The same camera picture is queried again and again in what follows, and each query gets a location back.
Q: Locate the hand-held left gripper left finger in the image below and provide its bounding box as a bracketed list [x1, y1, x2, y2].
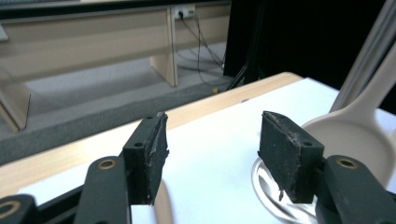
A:
[121, 111, 171, 206]

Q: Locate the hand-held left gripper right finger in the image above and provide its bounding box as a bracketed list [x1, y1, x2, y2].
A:
[258, 110, 325, 204]

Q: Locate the beige slotted spatula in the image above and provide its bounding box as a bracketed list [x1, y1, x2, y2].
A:
[302, 41, 396, 190]

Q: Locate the black curtain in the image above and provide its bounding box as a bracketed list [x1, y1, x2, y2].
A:
[223, 0, 389, 91]

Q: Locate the light wooden desk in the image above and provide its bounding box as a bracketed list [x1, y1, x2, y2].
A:
[0, 3, 232, 133]

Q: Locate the bundle of black cables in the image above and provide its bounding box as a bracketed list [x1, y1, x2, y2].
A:
[177, 12, 226, 72]

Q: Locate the white wall socket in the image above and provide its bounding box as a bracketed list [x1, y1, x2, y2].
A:
[174, 5, 196, 20]

